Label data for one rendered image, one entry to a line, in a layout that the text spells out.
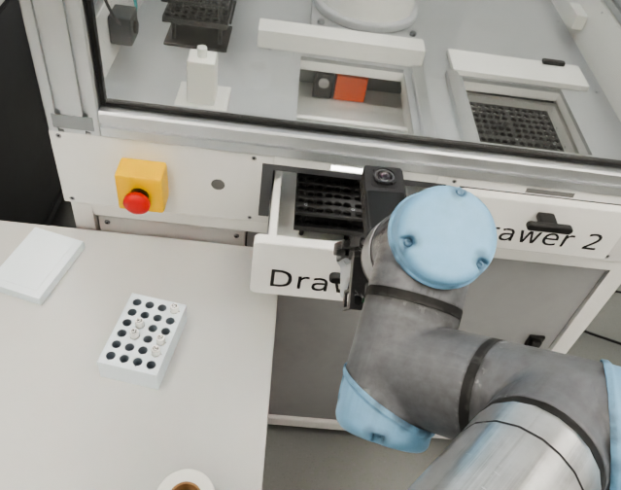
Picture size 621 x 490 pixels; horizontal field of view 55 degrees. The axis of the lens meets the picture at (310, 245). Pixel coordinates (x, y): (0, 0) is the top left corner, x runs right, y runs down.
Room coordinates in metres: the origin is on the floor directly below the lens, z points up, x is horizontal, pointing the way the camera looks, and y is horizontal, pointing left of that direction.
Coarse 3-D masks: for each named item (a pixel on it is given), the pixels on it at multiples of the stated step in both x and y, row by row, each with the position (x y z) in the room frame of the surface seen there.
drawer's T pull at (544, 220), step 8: (536, 216) 0.75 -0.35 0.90; (544, 216) 0.74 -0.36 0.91; (552, 216) 0.75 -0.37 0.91; (528, 224) 0.72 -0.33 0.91; (536, 224) 0.72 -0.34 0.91; (544, 224) 0.72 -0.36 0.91; (552, 224) 0.73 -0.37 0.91; (560, 224) 0.73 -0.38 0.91; (552, 232) 0.72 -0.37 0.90; (560, 232) 0.72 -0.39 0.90; (568, 232) 0.72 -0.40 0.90
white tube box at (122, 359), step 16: (128, 304) 0.51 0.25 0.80; (144, 304) 0.52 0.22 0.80; (160, 304) 0.52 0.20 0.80; (128, 320) 0.49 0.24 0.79; (144, 320) 0.49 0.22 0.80; (160, 320) 0.50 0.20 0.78; (176, 320) 0.50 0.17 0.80; (112, 336) 0.45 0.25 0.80; (128, 336) 0.46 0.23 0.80; (144, 336) 0.46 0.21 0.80; (176, 336) 0.48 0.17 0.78; (112, 352) 0.43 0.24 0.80; (128, 352) 0.43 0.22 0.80; (144, 352) 0.45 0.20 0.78; (160, 352) 0.44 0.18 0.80; (112, 368) 0.41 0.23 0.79; (128, 368) 0.41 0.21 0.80; (144, 368) 0.41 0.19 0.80; (160, 368) 0.42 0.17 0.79; (144, 384) 0.41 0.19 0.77
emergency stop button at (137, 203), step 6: (132, 192) 0.64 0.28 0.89; (138, 192) 0.65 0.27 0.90; (126, 198) 0.64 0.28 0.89; (132, 198) 0.63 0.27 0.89; (138, 198) 0.64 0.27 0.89; (144, 198) 0.64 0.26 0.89; (126, 204) 0.63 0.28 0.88; (132, 204) 0.63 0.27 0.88; (138, 204) 0.63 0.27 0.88; (144, 204) 0.64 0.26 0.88; (150, 204) 0.65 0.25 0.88; (132, 210) 0.63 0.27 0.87; (138, 210) 0.63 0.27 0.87; (144, 210) 0.64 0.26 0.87
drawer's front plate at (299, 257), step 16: (256, 240) 0.56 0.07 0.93; (272, 240) 0.57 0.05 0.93; (288, 240) 0.57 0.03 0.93; (304, 240) 0.58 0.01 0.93; (320, 240) 0.58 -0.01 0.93; (256, 256) 0.56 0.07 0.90; (272, 256) 0.56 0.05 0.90; (288, 256) 0.56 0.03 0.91; (304, 256) 0.57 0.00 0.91; (320, 256) 0.57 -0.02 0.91; (256, 272) 0.56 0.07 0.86; (304, 272) 0.57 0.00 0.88; (320, 272) 0.57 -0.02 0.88; (256, 288) 0.56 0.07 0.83; (272, 288) 0.56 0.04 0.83; (288, 288) 0.56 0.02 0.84; (304, 288) 0.57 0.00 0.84; (320, 288) 0.57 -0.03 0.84
